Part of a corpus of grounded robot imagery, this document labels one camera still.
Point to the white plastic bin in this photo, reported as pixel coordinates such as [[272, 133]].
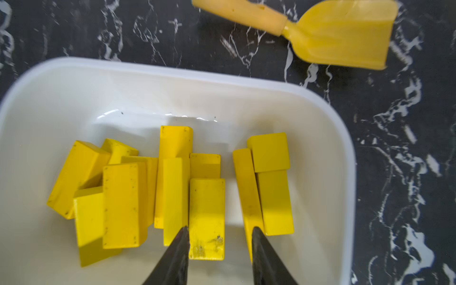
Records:
[[64, 100]]

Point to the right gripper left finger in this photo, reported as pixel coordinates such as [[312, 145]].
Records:
[[172, 268]]

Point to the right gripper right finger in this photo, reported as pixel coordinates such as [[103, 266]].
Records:
[[268, 268]]

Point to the yellow toy shovel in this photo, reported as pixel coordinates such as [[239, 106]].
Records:
[[344, 33]]

